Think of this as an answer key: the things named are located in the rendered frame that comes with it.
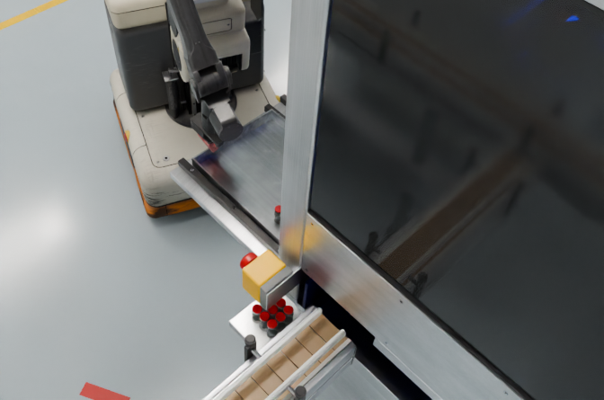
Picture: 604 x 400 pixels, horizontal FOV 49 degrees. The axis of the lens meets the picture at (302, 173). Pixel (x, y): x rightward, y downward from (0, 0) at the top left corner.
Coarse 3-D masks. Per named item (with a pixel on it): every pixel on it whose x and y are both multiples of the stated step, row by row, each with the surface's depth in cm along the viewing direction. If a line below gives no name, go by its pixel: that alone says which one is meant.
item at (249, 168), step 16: (272, 112) 171; (256, 128) 170; (272, 128) 171; (224, 144) 164; (240, 144) 167; (256, 144) 167; (272, 144) 167; (192, 160) 159; (208, 160) 163; (224, 160) 163; (240, 160) 163; (256, 160) 164; (272, 160) 164; (208, 176) 157; (224, 176) 160; (240, 176) 160; (256, 176) 160; (272, 176) 161; (224, 192) 155; (240, 192) 157; (256, 192) 157; (272, 192) 158; (240, 208) 152; (256, 208) 154; (272, 208) 155; (256, 224) 150; (272, 224) 152
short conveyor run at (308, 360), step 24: (312, 312) 133; (288, 336) 125; (312, 336) 129; (336, 336) 125; (264, 360) 122; (288, 360) 126; (312, 360) 122; (336, 360) 126; (240, 384) 120; (264, 384) 123; (288, 384) 119; (312, 384) 123
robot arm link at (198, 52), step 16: (176, 0) 131; (192, 0) 132; (176, 16) 132; (192, 16) 133; (192, 32) 134; (192, 48) 135; (208, 48) 136; (192, 64) 136; (208, 64) 137; (208, 80) 138; (224, 80) 140
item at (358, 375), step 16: (320, 304) 140; (336, 320) 138; (352, 320) 138; (352, 336) 135; (368, 336) 136; (368, 352) 133; (352, 368) 137; (368, 368) 131; (384, 368) 132; (336, 384) 149; (352, 384) 142; (368, 384) 136; (384, 384) 129; (400, 384) 130
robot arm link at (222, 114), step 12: (228, 72) 141; (192, 84) 139; (204, 96) 143; (216, 96) 143; (216, 108) 141; (228, 108) 141; (216, 120) 142; (228, 120) 140; (228, 132) 142; (240, 132) 144
